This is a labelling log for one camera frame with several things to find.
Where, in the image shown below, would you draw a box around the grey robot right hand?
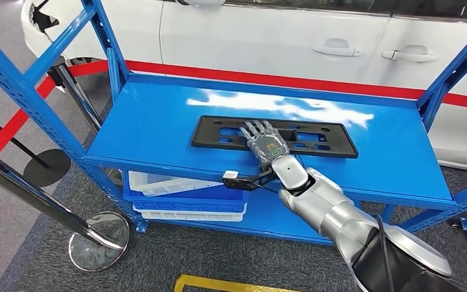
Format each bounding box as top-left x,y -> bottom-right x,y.
239,119 -> 290,170

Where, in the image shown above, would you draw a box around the black plastic car part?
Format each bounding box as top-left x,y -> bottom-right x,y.
191,115 -> 359,159

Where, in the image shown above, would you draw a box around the blue metal shelf rack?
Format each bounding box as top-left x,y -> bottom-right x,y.
0,0 -> 467,246

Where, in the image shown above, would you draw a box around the red barrier belt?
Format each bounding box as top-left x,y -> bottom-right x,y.
67,59 -> 467,111
0,75 -> 57,156

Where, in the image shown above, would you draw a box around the blue plastic bin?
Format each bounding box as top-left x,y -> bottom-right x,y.
122,171 -> 248,214

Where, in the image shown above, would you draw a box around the white plastic bin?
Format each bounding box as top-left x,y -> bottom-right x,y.
133,203 -> 247,223
128,171 -> 224,198

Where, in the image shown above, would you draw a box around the white car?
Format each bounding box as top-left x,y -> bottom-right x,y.
21,0 -> 467,174

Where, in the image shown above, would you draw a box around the white car side mirror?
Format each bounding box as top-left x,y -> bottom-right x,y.
175,0 -> 226,7

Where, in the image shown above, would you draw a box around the chrome stanchion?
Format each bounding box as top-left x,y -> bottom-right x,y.
0,144 -> 131,273

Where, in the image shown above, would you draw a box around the black thin pole disc stand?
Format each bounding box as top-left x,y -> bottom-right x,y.
0,108 -> 72,188

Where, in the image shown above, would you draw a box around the black car bumper grille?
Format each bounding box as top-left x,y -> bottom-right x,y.
29,0 -> 60,34

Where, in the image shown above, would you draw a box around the thin wrist camera cable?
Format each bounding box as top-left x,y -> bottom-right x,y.
255,183 -> 283,195

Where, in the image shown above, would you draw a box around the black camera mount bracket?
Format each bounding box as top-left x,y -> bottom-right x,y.
222,171 -> 277,193

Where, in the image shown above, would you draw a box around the white car door handle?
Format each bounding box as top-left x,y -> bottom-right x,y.
381,44 -> 438,63
312,38 -> 361,57

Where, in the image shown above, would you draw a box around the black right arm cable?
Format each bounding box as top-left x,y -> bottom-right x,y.
374,214 -> 395,292

